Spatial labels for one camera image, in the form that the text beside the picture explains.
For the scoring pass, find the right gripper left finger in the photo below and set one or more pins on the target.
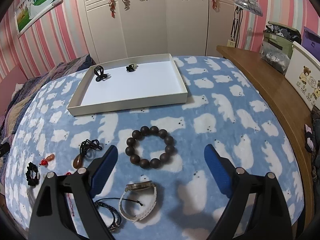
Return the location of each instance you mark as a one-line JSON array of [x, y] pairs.
[[51, 217]]

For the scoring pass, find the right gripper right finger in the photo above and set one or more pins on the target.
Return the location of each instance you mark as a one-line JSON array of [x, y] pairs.
[[270, 218]]

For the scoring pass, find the black scrunchie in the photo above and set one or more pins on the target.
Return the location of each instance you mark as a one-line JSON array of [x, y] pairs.
[[32, 175]]

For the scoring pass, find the red knot orange charm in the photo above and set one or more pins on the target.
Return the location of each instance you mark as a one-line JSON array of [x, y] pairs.
[[45, 161]]

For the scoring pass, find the large black hair claw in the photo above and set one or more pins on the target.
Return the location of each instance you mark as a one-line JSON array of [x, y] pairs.
[[100, 75]]

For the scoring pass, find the small black hair clip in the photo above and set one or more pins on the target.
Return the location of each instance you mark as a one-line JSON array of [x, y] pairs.
[[131, 68]]

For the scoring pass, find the striped knitted purple blanket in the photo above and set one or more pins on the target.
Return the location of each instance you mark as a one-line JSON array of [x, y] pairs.
[[38, 108]]

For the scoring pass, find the white bear pattern box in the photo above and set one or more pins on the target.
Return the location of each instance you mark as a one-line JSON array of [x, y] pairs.
[[303, 74]]

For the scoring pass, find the white shallow cardboard tray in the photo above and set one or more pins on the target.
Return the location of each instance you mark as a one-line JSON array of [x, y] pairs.
[[156, 82]]

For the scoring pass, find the green storage box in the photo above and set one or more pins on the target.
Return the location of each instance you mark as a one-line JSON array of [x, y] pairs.
[[277, 46]]

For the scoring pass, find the purple box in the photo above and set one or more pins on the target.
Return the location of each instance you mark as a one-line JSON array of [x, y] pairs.
[[310, 41]]

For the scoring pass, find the cream ornate wardrobe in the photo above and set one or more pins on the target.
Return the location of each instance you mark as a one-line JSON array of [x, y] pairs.
[[145, 27]]

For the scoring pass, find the clear shade desk lamp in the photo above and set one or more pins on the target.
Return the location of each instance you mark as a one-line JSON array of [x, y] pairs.
[[252, 6]]

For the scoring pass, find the red tassel door ornament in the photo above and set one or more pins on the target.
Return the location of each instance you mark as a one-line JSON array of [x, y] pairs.
[[112, 7]]

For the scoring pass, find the framed wedding picture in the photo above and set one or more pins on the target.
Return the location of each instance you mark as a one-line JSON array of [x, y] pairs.
[[29, 11]]

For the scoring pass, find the wall power socket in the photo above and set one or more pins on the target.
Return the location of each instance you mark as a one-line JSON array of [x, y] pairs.
[[231, 43]]

